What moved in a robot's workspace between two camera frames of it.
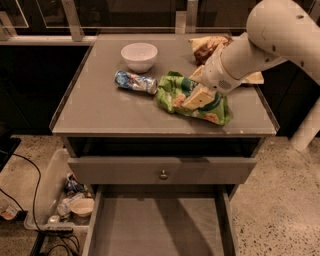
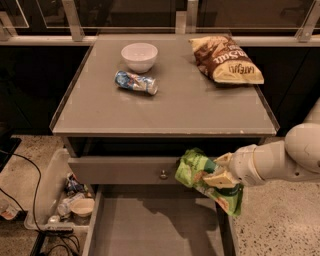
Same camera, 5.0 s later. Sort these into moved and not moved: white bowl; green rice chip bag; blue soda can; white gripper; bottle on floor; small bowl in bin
Moved: white gripper; green rice chip bag
Not moved: small bowl in bin; blue soda can; bottle on floor; white bowl
